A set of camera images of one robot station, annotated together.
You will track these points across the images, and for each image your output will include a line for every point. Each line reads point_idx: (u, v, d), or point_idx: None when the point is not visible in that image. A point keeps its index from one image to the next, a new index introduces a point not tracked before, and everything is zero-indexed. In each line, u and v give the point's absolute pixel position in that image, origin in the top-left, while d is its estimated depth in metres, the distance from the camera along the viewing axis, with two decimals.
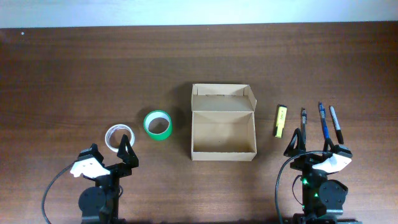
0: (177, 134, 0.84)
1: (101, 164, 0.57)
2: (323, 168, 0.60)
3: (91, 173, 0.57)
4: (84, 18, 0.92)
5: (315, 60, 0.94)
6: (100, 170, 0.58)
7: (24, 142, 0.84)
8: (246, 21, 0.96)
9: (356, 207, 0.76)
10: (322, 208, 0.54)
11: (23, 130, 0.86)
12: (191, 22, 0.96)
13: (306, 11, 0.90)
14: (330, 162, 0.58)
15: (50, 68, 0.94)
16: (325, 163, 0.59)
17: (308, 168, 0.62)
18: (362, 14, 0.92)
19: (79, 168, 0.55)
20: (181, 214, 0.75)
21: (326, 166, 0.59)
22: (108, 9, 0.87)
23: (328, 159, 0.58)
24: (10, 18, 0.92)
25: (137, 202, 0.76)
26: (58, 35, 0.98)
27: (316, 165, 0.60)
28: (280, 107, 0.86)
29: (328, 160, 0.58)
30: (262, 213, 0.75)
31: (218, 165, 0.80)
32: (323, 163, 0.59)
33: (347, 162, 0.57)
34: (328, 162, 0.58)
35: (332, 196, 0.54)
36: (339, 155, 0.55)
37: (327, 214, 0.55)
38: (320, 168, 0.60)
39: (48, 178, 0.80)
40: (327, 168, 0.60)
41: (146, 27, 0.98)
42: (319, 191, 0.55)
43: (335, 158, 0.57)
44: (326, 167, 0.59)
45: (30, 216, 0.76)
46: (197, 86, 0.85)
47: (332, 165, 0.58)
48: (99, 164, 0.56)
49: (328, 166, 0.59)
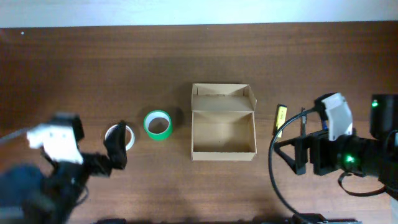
0: (177, 134, 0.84)
1: (74, 143, 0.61)
2: (339, 124, 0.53)
3: (58, 150, 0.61)
4: (83, 17, 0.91)
5: (314, 60, 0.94)
6: (69, 149, 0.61)
7: None
8: (246, 21, 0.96)
9: (356, 207, 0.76)
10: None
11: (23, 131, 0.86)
12: (191, 22, 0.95)
13: (306, 10, 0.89)
14: (332, 109, 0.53)
15: (50, 68, 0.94)
16: (333, 115, 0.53)
17: (331, 150, 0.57)
18: (363, 14, 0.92)
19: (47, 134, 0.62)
20: (182, 214, 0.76)
21: (338, 117, 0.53)
22: (108, 9, 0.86)
23: (326, 109, 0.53)
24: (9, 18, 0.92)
25: (137, 202, 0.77)
26: (58, 35, 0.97)
27: (333, 130, 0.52)
28: (280, 107, 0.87)
29: (328, 109, 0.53)
30: (262, 213, 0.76)
31: (218, 165, 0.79)
32: (333, 117, 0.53)
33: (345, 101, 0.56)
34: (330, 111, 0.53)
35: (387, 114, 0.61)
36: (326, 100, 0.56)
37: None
38: (337, 129, 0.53)
39: None
40: (345, 122, 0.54)
41: (145, 27, 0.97)
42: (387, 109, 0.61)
43: (329, 103, 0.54)
44: (342, 122, 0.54)
45: None
46: (197, 86, 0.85)
47: (336, 109, 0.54)
48: (71, 141, 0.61)
49: (342, 118, 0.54)
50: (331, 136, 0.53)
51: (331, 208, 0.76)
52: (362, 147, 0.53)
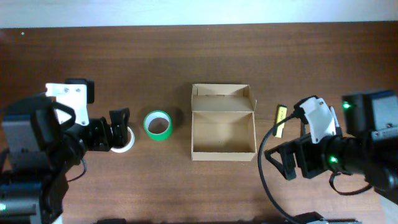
0: (177, 134, 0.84)
1: (83, 99, 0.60)
2: (318, 126, 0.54)
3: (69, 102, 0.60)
4: (83, 17, 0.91)
5: (314, 60, 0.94)
6: (78, 104, 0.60)
7: None
8: (246, 22, 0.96)
9: (356, 207, 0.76)
10: (367, 106, 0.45)
11: None
12: (191, 22, 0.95)
13: (306, 11, 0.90)
14: (310, 111, 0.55)
15: (50, 68, 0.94)
16: (310, 118, 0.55)
17: (314, 149, 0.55)
18: (363, 14, 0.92)
19: (60, 89, 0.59)
20: (182, 214, 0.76)
21: (317, 121, 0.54)
22: (109, 9, 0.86)
23: (306, 112, 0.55)
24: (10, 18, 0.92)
25: (137, 202, 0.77)
26: (58, 35, 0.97)
27: (313, 133, 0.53)
28: (280, 107, 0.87)
29: (306, 113, 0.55)
30: (262, 213, 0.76)
31: (218, 165, 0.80)
32: (311, 120, 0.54)
33: (322, 101, 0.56)
34: (308, 114, 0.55)
35: (385, 107, 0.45)
36: (305, 102, 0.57)
37: (380, 114, 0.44)
38: (318, 132, 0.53)
39: None
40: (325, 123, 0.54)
41: (146, 27, 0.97)
42: (359, 104, 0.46)
43: (308, 104, 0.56)
44: (322, 124, 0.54)
45: None
46: (197, 86, 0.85)
47: (313, 111, 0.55)
48: (82, 97, 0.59)
49: (321, 119, 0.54)
50: (314, 140, 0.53)
51: (331, 208, 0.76)
52: (341, 145, 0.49)
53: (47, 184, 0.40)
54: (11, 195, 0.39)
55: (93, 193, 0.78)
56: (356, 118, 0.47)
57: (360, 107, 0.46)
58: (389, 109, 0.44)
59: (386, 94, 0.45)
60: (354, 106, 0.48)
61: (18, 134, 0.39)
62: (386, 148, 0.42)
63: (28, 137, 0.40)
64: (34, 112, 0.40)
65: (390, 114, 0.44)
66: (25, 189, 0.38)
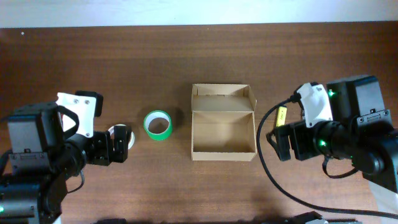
0: (177, 134, 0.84)
1: (91, 111, 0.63)
2: (313, 112, 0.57)
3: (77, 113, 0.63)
4: (83, 17, 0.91)
5: (314, 60, 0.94)
6: (84, 115, 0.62)
7: None
8: (246, 22, 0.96)
9: (356, 207, 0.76)
10: (351, 93, 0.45)
11: None
12: (192, 22, 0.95)
13: (307, 11, 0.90)
14: (305, 97, 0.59)
15: (50, 68, 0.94)
16: (306, 104, 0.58)
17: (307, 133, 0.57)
18: (363, 14, 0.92)
19: (70, 99, 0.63)
20: (182, 214, 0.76)
21: (311, 106, 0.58)
22: (109, 9, 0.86)
23: (301, 98, 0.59)
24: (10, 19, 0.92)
25: (138, 202, 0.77)
26: (58, 35, 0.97)
27: (307, 118, 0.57)
28: (280, 108, 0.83)
29: (301, 99, 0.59)
30: (262, 212, 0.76)
31: (219, 165, 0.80)
32: (306, 106, 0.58)
33: (321, 88, 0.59)
34: (303, 101, 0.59)
35: (369, 95, 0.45)
36: (301, 88, 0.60)
37: (364, 100, 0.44)
38: (313, 117, 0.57)
39: None
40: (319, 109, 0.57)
41: (146, 27, 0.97)
42: (343, 91, 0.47)
43: (303, 90, 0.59)
44: (314, 109, 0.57)
45: None
46: (197, 86, 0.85)
47: (310, 98, 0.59)
48: (90, 109, 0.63)
49: (316, 107, 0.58)
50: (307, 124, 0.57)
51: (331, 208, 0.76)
52: (331, 130, 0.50)
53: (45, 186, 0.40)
54: (10, 197, 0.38)
55: (94, 193, 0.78)
56: (340, 106, 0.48)
57: (345, 95, 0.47)
58: (370, 96, 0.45)
59: (370, 80, 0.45)
60: (339, 94, 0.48)
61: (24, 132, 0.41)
62: (369, 133, 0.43)
63: (32, 137, 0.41)
64: (40, 112, 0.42)
65: (374, 101, 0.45)
66: (25, 190, 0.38)
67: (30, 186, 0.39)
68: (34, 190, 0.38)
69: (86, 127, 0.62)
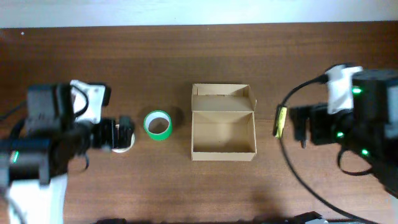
0: (177, 134, 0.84)
1: (102, 98, 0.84)
2: (337, 101, 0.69)
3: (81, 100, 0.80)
4: (83, 17, 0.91)
5: (314, 60, 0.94)
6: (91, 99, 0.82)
7: None
8: (246, 22, 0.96)
9: (356, 207, 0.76)
10: (379, 95, 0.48)
11: None
12: (192, 22, 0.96)
13: (306, 11, 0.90)
14: (334, 82, 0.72)
15: (50, 68, 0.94)
16: (334, 89, 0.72)
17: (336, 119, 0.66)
18: (362, 14, 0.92)
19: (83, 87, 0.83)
20: (182, 214, 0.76)
21: (336, 91, 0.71)
22: (109, 9, 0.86)
23: (332, 81, 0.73)
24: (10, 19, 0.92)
25: (138, 202, 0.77)
26: (58, 35, 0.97)
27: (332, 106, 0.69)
28: None
29: (333, 83, 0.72)
30: (262, 213, 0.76)
31: (218, 165, 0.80)
32: (333, 91, 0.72)
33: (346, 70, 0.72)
34: (333, 85, 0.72)
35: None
36: (331, 71, 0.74)
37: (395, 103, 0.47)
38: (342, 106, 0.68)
39: None
40: (342, 98, 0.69)
41: (146, 27, 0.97)
42: (372, 91, 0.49)
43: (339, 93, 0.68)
44: (338, 98, 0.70)
45: None
46: (197, 86, 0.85)
47: (335, 83, 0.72)
48: (100, 95, 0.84)
49: (340, 95, 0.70)
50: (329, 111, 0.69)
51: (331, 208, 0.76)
52: (352, 126, 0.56)
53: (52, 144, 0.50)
54: (20, 150, 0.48)
55: (94, 193, 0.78)
56: (363, 106, 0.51)
57: (372, 96, 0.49)
58: None
59: None
60: (365, 92, 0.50)
61: (43, 103, 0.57)
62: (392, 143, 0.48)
63: (48, 104, 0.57)
64: (54, 86, 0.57)
65: None
66: (33, 145, 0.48)
67: (38, 143, 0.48)
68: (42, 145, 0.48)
69: (94, 112, 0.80)
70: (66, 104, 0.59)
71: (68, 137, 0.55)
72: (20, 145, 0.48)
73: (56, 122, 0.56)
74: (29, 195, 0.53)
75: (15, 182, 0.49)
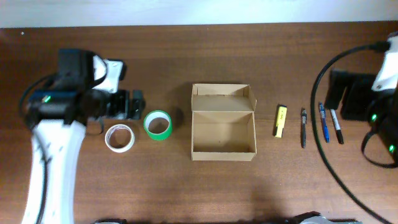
0: (177, 134, 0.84)
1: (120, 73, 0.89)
2: (384, 78, 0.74)
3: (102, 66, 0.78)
4: (84, 17, 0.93)
5: (315, 60, 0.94)
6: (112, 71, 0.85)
7: (23, 143, 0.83)
8: (246, 21, 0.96)
9: (356, 207, 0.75)
10: None
11: (22, 132, 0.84)
12: (192, 22, 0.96)
13: (306, 10, 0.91)
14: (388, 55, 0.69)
15: (50, 68, 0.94)
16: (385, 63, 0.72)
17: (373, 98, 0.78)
18: (362, 13, 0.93)
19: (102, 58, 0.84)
20: (182, 214, 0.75)
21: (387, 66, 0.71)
22: (111, 7, 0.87)
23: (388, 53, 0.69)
24: (12, 17, 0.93)
25: (137, 202, 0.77)
26: (59, 35, 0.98)
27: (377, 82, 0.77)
28: (280, 107, 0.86)
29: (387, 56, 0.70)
30: (262, 213, 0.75)
31: (218, 165, 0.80)
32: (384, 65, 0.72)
33: None
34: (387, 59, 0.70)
35: None
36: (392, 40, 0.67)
37: None
38: (384, 83, 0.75)
39: None
40: (391, 73, 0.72)
41: (146, 27, 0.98)
42: None
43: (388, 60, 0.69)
44: (384, 75, 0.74)
45: None
46: (197, 85, 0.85)
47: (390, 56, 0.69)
48: (118, 69, 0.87)
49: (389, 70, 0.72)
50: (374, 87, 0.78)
51: (331, 208, 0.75)
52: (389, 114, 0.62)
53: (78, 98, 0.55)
54: (50, 99, 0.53)
55: (94, 193, 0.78)
56: None
57: None
58: None
59: None
60: None
61: (71, 62, 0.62)
62: None
63: (73, 62, 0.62)
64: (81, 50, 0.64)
65: None
66: (63, 98, 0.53)
67: (67, 95, 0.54)
68: (69, 98, 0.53)
69: (111, 83, 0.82)
70: (90, 68, 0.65)
71: (87, 98, 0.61)
72: (53, 94, 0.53)
73: (81, 81, 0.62)
74: (56, 134, 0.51)
75: (41, 124, 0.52)
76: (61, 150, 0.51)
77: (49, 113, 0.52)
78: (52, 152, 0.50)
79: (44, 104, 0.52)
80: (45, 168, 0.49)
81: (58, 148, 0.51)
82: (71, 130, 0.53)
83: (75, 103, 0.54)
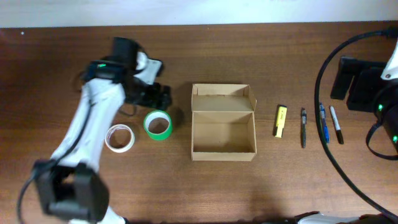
0: (177, 134, 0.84)
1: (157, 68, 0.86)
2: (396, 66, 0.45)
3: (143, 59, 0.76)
4: (88, 15, 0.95)
5: (316, 59, 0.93)
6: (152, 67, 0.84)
7: (17, 141, 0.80)
8: (246, 21, 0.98)
9: (356, 207, 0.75)
10: None
11: (18, 130, 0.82)
12: (193, 21, 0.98)
13: (303, 9, 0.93)
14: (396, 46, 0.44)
15: (50, 66, 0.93)
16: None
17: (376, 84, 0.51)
18: (359, 12, 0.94)
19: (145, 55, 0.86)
20: (181, 214, 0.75)
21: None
22: (116, 6, 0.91)
23: None
24: (18, 15, 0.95)
25: (137, 202, 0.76)
26: (60, 34, 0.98)
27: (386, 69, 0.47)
28: (280, 107, 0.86)
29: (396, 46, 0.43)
30: (262, 213, 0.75)
31: (218, 165, 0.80)
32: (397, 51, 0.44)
33: None
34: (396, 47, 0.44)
35: None
36: None
37: None
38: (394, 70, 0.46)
39: None
40: None
41: (147, 27, 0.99)
42: None
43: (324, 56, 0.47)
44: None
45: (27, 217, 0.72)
46: (197, 86, 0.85)
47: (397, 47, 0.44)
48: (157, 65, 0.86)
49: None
50: (382, 76, 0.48)
51: (332, 209, 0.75)
52: None
53: (124, 74, 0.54)
54: (99, 71, 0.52)
55: None
56: None
57: None
58: None
59: None
60: None
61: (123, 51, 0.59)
62: None
63: (124, 51, 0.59)
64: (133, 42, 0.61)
65: None
66: (111, 70, 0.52)
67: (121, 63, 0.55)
68: (117, 70, 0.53)
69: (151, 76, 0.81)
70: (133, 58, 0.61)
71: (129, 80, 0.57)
72: (107, 62, 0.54)
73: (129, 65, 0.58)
74: (103, 89, 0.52)
75: (91, 82, 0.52)
76: (106, 101, 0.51)
77: (101, 79, 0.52)
78: (99, 99, 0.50)
79: (98, 71, 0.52)
80: (87, 111, 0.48)
81: (104, 95, 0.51)
82: (117, 88, 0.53)
83: (123, 74, 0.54)
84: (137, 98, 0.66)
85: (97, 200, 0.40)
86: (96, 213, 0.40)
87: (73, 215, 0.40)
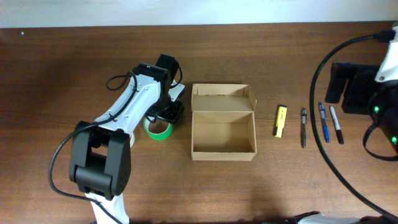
0: (178, 134, 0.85)
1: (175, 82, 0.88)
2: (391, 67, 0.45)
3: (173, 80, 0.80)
4: (89, 16, 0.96)
5: (316, 58, 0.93)
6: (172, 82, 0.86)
7: (17, 140, 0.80)
8: (245, 21, 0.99)
9: (357, 208, 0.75)
10: None
11: (18, 130, 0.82)
12: (193, 21, 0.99)
13: (303, 9, 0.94)
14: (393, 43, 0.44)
15: (50, 66, 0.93)
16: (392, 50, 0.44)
17: (371, 86, 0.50)
18: (358, 12, 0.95)
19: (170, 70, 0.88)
20: (181, 214, 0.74)
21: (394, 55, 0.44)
22: (117, 5, 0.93)
23: None
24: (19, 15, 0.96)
25: (137, 202, 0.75)
26: (61, 35, 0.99)
27: (380, 71, 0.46)
28: (280, 107, 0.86)
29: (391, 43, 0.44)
30: (262, 213, 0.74)
31: (218, 165, 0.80)
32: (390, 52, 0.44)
33: None
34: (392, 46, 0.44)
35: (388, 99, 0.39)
36: None
37: None
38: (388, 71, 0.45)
39: (43, 178, 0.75)
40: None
41: (147, 27, 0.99)
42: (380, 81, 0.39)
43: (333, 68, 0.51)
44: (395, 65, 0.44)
45: (24, 218, 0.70)
46: (197, 86, 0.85)
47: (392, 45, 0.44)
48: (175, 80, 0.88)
49: None
50: (376, 79, 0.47)
51: (332, 209, 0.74)
52: None
53: (164, 79, 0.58)
54: (143, 72, 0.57)
55: None
56: None
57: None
58: None
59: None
60: None
61: (165, 62, 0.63)
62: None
63: (166, 63, 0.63)
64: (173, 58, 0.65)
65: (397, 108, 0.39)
66: (155, 74, 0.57)
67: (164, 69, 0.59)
68: (158, 74, 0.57)
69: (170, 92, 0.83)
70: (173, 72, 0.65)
71: (166, 87, 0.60)
72: (154, 66, 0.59)
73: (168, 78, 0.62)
74: (145, 82, 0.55)
75: (142, 75, 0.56)
76: (148, 91, 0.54)
77: (146, 77, 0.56)
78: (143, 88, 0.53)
79: (146, 70, 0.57)
80: (132, 94, 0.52)
81: (148, 86, 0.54)
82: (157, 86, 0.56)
83: (163, 79, 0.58)
84: (163, 105, 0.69)
85: (122, 173, 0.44)
86: (117, 186, 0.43)
87: (98, 180, 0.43)
